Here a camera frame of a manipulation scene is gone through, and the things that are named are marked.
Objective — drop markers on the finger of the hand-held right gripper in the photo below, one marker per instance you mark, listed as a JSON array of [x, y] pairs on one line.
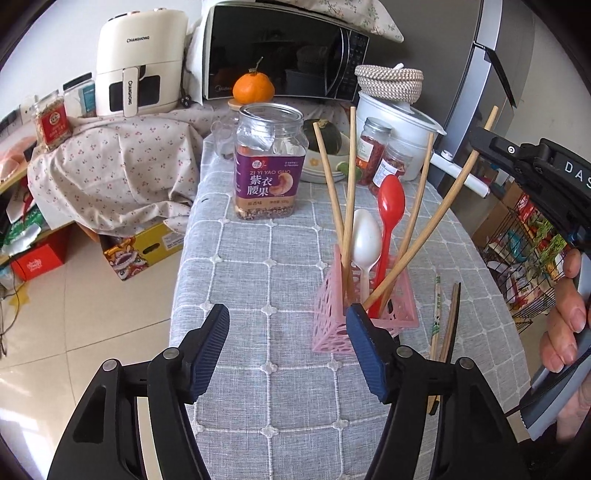
[[489, 141]]

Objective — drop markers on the cream air fryer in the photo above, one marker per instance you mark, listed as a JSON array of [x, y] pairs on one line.
[[138, 55]]

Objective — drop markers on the floral cloth cover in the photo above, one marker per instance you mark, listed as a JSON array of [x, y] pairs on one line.
[[360, 14]]

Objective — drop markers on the small clear glass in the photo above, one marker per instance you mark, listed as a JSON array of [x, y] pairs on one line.
[[224, 141]]

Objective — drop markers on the green pumpkin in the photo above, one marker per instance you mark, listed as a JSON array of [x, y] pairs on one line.
[[323, 136]]

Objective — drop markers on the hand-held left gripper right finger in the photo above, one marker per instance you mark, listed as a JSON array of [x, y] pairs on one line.
[[364, 350]]

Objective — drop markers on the yellow printed cardboard box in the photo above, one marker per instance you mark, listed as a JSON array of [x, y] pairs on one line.
[[152, 244]]

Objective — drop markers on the tall red filled jar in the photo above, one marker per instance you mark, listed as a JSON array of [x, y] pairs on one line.
[[369, 147]]

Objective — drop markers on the white electric cooking pot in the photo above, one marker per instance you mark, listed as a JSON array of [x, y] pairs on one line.
[[415, 129]]

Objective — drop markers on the purple label nut jar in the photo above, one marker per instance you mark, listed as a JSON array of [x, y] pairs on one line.
[[268, 184]]

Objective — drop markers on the pink perforated utensil holder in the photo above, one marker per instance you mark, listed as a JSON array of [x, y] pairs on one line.
[[332, 323]]

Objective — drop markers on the green lime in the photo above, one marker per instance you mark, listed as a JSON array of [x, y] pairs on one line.
[[344, 170]]

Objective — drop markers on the red plastic spoon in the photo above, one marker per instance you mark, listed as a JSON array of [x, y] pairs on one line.
[[391, 198]]

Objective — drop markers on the grey checked tablecloth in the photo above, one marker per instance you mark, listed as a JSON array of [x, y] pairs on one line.
[[268, 286]]

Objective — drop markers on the white ceramic bowl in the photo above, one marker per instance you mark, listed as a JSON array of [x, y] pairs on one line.
[[316, 168]]

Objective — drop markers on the person's right hand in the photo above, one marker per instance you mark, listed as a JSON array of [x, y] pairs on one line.
[[563, 323]]

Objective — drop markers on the grey refrigerator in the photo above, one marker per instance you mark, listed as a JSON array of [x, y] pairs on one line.
[[461, 69]]

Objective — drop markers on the plain bamboo chopstick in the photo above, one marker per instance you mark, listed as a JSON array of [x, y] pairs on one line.
[[331, 184], [436, 208], [352, 152], [417, 198]]

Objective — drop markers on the green white packet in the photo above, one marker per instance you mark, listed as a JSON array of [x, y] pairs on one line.
[[23, 228]]

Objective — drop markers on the black chopstick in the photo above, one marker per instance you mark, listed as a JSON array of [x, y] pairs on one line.
[[457, 314]]

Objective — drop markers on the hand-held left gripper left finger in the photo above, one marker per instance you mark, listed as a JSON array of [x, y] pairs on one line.
[[210, 350]]

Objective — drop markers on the pile of chopsticks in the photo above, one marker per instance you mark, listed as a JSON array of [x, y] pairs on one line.
[[436, 304]]

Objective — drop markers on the orange tangerine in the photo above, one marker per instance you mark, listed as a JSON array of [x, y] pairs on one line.
[[253, 88]]

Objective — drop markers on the assorted snack packets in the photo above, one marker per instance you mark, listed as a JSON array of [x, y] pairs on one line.
[[526, 207]]

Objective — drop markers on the black power plug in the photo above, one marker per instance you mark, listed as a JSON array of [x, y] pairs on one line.
[[186, 99]]

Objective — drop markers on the white plastic spoon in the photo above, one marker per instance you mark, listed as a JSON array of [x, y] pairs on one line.
[[367, 240]]

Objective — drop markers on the brown cardboard box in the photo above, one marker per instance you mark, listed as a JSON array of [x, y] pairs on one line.
[[489, 221]]

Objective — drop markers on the clear storage box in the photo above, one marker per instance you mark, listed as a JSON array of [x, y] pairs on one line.
[[81, 99]]

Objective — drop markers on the floral sheet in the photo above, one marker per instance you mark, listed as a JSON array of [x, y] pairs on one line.
[[115, 161]]

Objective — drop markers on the red box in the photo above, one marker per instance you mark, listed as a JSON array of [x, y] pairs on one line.
[[39, 263]]

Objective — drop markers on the red label jar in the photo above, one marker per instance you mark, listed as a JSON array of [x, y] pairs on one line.
[[51, 124]]

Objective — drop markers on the short red filled jar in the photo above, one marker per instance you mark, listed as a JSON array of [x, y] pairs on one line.
[[392, 166]]

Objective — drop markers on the black microwave oven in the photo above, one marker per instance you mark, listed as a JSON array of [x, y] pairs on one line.
[[286, 50]]

